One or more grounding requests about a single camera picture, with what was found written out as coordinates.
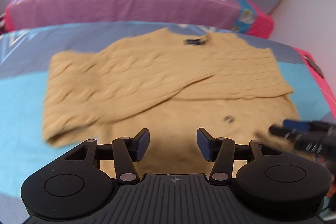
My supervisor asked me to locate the tan cable-knit cardigan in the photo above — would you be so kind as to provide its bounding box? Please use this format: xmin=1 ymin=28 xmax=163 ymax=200
xmin=42 ymin=28 xmax=299 ymax=174

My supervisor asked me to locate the dark phone on bed edge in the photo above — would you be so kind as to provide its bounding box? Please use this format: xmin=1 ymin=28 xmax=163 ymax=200
xmin=305 ymin=56 xmax=324 ymax=78

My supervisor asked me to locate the blue grey printed bedsheet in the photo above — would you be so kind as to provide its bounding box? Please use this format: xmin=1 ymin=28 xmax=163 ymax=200
xmin=1 ymin=22 xmax=335 ymax=223

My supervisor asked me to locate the purple floral bed cover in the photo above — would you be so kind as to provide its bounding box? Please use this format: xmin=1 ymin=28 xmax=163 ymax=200
xmin=3 ymin=0 xmax=274 ymax=39

